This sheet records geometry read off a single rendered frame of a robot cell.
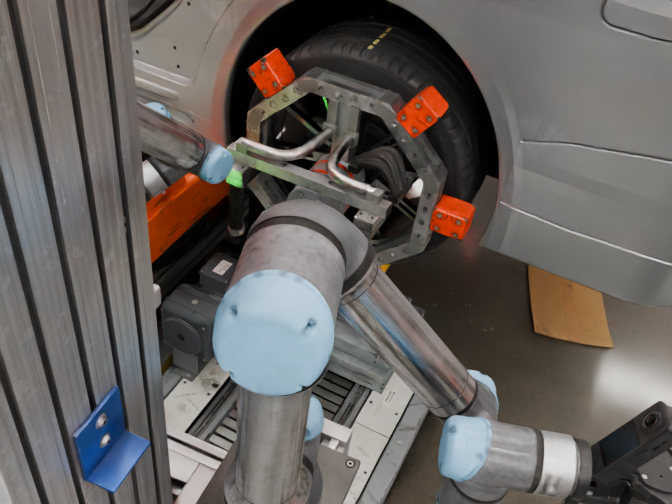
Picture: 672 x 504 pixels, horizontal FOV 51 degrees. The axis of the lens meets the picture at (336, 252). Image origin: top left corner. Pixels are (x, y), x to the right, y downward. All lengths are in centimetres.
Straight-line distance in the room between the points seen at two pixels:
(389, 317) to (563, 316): 209
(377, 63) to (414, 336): 98
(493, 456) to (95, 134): 55
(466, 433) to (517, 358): 186
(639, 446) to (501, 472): 15
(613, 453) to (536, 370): 181
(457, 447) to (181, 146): 75
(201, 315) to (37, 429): 138
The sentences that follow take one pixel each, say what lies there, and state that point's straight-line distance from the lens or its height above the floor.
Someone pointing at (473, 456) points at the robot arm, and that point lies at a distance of 86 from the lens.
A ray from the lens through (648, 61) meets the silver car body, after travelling 160.
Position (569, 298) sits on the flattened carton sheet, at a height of 1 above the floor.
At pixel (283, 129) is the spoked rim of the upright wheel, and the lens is 205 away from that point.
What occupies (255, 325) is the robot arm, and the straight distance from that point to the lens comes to 67.
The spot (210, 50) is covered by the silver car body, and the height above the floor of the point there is 104.
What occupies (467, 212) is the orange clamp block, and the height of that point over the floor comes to 88.
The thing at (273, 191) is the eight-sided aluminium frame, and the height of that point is 71.
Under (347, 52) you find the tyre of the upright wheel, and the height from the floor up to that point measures 117.
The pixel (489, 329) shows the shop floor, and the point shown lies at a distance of 277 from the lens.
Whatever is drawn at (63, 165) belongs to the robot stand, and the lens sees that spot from 62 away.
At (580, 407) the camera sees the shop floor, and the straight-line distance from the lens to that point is 266.
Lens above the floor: 194
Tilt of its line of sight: 41 degrees down
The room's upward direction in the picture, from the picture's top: 8 degrees clockwise
